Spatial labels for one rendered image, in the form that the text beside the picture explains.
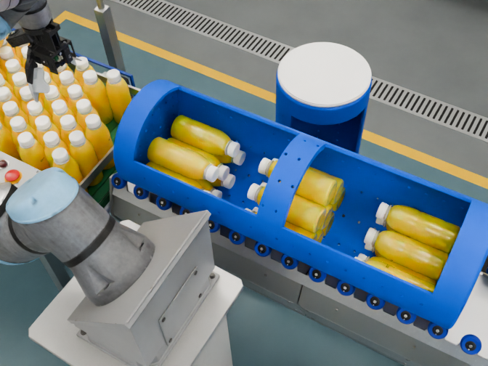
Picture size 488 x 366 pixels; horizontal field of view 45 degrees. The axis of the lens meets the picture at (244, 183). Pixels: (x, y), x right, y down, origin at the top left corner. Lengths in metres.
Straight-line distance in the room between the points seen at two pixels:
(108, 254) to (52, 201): 0.13
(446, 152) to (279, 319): 1.20
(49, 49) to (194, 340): 0.74
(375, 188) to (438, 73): 2.01
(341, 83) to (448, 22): 2.10
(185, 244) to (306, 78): 0.89
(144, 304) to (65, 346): 0.31
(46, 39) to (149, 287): 0.69
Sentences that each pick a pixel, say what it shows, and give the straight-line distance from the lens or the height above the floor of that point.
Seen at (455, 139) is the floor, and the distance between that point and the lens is 3.15.
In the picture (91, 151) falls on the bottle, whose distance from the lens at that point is 1.67.
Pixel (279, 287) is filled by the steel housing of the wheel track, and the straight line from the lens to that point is 1.57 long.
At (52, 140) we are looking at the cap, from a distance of 1.66.
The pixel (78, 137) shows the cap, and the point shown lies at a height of 1.08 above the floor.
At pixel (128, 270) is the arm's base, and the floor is 1.36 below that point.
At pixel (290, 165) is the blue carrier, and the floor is 1.23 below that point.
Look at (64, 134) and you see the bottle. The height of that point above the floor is 1.05.
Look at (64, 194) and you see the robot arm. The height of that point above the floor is 1.46.
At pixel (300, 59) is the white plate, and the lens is 1.85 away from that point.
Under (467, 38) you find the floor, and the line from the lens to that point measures 3.73.
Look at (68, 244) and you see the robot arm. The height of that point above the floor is 1.41.
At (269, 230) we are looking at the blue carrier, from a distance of 1.34.
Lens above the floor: 2.25
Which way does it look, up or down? 53 degrees down
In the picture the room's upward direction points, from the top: 3 degrees counter-clockwise
